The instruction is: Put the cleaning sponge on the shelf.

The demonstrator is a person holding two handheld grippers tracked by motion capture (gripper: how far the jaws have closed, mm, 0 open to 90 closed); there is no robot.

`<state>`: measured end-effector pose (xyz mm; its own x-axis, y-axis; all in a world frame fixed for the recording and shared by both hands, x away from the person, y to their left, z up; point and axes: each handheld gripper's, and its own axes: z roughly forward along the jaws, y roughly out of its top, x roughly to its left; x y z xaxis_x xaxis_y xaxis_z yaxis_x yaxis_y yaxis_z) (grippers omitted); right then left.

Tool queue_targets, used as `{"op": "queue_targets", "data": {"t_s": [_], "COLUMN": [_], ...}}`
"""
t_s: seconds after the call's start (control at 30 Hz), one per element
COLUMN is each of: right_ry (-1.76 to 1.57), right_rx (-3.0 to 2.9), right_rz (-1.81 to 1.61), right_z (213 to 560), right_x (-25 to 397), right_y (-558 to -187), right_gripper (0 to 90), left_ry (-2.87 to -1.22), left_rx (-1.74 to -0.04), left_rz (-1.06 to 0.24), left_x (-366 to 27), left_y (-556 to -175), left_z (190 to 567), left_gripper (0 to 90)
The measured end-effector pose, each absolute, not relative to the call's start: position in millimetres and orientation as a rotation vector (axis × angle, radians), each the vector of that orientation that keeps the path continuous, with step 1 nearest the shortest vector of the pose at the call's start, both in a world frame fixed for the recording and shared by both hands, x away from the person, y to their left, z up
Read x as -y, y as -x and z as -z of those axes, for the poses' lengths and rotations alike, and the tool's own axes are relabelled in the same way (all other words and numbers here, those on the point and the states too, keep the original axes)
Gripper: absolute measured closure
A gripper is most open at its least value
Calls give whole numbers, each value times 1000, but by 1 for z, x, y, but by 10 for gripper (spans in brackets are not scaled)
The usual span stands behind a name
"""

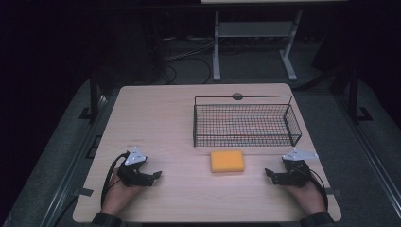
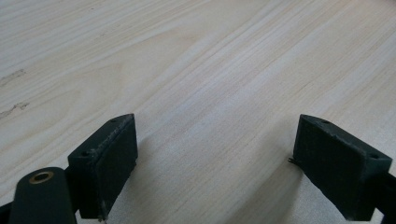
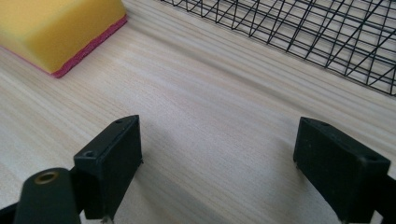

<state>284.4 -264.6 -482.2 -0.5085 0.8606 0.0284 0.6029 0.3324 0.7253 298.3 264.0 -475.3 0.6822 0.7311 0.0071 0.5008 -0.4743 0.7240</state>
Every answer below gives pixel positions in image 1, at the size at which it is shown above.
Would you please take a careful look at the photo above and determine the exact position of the grey tape strip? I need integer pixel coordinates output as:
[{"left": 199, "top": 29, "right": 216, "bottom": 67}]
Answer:
[
  {"left": 325, "top": 187, "right": 342, "bottom": 199},
  {"left": 73, "top": 186, "right": 95, "bottom": 198}
]

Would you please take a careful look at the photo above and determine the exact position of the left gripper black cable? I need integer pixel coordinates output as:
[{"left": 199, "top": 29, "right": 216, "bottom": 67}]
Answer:
[{"left": 100, "top": 151, "right": 131, "bottom": 210}]

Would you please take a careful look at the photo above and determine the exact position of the white desk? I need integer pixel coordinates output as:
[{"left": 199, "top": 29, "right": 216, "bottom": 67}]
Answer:
[{"left": 200, "top": 0, "right": 348, "bottom": 82}]

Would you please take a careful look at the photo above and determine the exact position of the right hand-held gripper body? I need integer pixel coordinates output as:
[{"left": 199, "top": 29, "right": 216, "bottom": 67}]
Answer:
[{"left": 281, "top": 148, "right": 320, "bottom": 188}]

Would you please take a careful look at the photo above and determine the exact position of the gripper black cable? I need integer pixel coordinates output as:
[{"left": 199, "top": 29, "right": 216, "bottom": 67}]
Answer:
[
  {"left": 100, "top": 151, "right": 131, "bottom": 210},
  {"left": 309, "top": 169, "right": 330, "bottom": 212}
]

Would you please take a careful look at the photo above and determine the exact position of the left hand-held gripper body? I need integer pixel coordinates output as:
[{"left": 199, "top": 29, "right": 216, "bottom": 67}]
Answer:
[{"left": 117, "top": 146, "right": 149, "bottom": 188}]

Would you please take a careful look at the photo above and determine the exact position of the grey floor cable bundle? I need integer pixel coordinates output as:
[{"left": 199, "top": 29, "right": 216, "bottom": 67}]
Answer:
[{"left": 163, "top": 38, "right": 219, "bottom": 61}]

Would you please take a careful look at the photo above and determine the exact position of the person's left hand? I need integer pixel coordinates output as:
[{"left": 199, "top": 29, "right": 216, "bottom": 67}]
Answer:
[{"left": 100, "top": 167, "right": 144, "bottom": 217}]

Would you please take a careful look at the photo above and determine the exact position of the black wire basket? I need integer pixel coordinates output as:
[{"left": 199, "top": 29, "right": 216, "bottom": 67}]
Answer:
[{"left": 192, "top": 95, "right": 304, "bottom": 148}]

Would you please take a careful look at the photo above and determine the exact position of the aluminium rail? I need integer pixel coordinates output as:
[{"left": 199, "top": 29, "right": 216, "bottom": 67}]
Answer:
[
  {"left": 39, "top": 89, "right": 121, "bottom": 227},
  {"left": 333, "top": 93, "right": 401, "bottom": 209}
]

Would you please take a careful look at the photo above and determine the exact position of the black metal post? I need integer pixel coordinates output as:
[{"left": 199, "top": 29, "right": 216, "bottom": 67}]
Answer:
[
  {"left": 347, "top": 66, "right": 375, "bottom": 125},
  {"left": 78, "top": 68, "right": 100, "bottom": 123}
]

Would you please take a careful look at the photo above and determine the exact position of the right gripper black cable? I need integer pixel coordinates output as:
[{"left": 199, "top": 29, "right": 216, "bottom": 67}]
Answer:
[{"left": 309, "top": 169, "right": 330, "bottom": 212}]

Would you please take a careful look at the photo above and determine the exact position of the yellow sponge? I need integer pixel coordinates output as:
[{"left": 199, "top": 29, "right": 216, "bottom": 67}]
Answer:
[{"left": 209, "top": 148, "right": 246, "bottom": 174}]

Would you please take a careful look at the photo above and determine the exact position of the black floor cable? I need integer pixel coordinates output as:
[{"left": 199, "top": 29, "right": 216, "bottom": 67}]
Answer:
[{"left": 160, "top": 56, "right": 213, "bottom": 85}]

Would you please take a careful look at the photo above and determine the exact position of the person's right hand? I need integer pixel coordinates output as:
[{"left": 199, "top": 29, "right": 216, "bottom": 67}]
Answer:
[{"left": 284, "top": 181, "right": 327, "bottom": 217}]

